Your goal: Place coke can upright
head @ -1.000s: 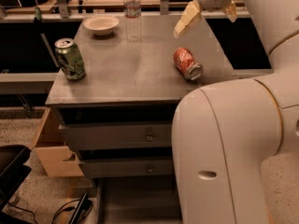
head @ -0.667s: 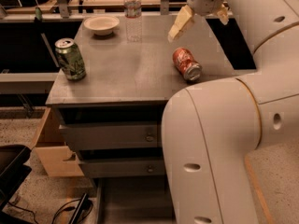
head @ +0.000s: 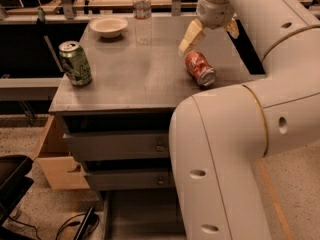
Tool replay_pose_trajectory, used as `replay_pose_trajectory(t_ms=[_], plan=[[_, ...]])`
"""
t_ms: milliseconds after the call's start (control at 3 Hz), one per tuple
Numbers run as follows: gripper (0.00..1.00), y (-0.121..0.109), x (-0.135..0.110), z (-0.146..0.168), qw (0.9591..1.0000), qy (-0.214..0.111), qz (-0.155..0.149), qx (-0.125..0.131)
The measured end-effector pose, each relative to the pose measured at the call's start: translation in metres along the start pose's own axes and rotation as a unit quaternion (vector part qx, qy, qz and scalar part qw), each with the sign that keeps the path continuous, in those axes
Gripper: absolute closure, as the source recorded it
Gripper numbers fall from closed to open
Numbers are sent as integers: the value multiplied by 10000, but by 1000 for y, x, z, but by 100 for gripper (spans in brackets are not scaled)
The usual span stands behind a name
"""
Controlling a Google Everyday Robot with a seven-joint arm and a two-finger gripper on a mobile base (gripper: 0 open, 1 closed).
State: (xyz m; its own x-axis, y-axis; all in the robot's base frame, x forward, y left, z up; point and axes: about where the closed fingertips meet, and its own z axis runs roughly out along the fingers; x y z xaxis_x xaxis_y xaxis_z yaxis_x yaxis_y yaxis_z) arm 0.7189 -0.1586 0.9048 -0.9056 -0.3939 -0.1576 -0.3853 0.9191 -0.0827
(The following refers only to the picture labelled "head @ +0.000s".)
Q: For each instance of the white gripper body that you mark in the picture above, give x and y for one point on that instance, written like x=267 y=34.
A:
x=215 y=16

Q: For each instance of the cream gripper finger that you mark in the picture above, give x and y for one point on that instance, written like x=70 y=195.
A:
x=193 y=35
x=232 y=28

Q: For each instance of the red coke can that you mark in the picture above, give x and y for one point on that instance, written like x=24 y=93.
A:
x=198 y=67

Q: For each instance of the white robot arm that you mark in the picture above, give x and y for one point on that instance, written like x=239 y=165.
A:
x=216 y=135

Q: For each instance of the green soda can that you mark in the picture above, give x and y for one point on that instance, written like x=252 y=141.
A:
x=75 y=63

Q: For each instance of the clear water bottle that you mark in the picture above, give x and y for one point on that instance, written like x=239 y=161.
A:
x=142 y=13

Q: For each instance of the white bowl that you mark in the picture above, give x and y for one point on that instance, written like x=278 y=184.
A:
x=109 y=27

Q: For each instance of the grey drawer cabinet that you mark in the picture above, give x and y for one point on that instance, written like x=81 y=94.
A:
x=138 y=88

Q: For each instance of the lower grey drawer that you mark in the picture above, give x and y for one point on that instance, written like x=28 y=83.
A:
x=130 y=179

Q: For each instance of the grey drawer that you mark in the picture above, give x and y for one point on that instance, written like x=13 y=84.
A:
x=99 y=146
x=130 y=179

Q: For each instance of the upper grey drawer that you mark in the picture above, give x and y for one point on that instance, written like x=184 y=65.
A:
x=99 y=146

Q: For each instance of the light wooden box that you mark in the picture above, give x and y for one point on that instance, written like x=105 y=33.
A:
x=58 y=165

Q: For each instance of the black bin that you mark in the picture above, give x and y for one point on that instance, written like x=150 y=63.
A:
x=14 y=182

